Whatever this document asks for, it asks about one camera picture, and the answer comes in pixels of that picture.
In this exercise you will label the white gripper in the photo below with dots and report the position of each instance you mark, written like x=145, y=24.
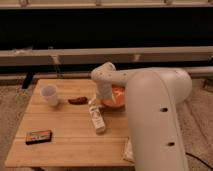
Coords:
x=104, y=94

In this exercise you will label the white plastic cup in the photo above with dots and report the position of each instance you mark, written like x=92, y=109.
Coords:
x=50, y=94

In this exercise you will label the clear plastic packet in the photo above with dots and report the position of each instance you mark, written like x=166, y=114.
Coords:
x=127, y=152

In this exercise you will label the black orange snack bar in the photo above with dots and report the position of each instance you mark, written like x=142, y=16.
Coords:
x=38, y=137

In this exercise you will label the orange ceramic bowl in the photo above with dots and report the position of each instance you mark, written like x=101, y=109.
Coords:
x=118, y=98

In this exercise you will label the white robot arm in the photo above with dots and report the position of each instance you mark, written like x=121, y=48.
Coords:
x=151, y=96

